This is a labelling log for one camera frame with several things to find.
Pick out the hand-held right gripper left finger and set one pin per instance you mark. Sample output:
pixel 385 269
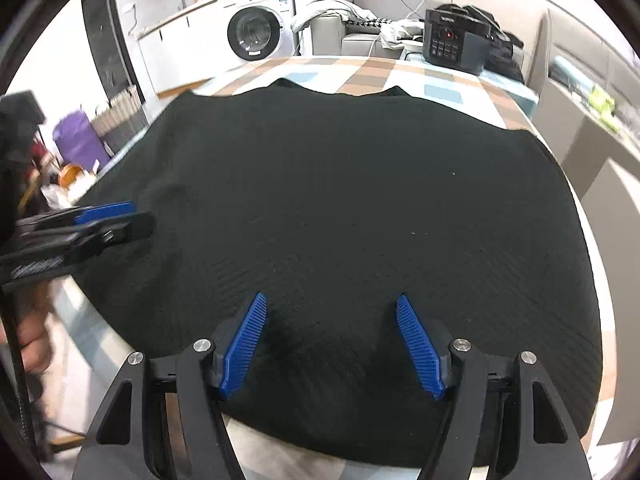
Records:
pixel 245 345

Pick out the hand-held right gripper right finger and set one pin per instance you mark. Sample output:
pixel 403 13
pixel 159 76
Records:
pixel 420 345

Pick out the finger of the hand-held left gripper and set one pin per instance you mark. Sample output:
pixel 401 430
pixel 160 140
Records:
pixel 107 211
pixel 130 227

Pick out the black sweater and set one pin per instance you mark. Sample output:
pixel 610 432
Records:
pixel 325 185

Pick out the person's left hand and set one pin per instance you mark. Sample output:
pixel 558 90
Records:
pixel 37 345

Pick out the orange bowl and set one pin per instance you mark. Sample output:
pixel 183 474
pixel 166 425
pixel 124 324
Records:
pixel 70 175

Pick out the purple bag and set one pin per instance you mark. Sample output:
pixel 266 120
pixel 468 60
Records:
pixel 80 140

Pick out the woven laundry basket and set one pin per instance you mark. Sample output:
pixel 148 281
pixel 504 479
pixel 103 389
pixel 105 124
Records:
pixel 120 120

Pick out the dark door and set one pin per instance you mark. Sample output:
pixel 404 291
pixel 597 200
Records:
pixel 105 45

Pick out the white lower cabinets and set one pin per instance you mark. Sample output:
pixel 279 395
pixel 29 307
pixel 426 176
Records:
pixel 190 45

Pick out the white washing machine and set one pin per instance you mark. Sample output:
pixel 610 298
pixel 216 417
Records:
pixel 250 35

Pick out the small teal checkered table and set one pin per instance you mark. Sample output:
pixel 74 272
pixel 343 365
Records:
pixel 510 90

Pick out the checkered tablecloth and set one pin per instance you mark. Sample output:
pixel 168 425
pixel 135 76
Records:
pixel 350 70

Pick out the grey sofa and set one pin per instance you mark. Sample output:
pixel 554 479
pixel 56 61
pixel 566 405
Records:
pixel 325 35

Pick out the light grey blanket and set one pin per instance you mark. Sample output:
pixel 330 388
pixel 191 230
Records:
pixel 325 10

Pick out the white dish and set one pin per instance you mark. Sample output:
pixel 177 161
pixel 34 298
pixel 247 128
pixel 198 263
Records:
pixel 412 46

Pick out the green plush toy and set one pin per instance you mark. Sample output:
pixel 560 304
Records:
pixel 602 105

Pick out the black pressure cooker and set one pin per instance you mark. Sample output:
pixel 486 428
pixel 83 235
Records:
pixel 450 42

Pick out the blue pillow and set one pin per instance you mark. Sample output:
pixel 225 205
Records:
pixel 567 72

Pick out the grey garment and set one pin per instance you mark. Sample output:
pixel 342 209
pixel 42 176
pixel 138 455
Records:
pixel 400 32

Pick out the houndstooth cushion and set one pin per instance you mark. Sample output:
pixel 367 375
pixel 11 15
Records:
pixel 370 21

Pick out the grey padded headboard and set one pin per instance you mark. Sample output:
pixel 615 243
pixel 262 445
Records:
pixel 590 35

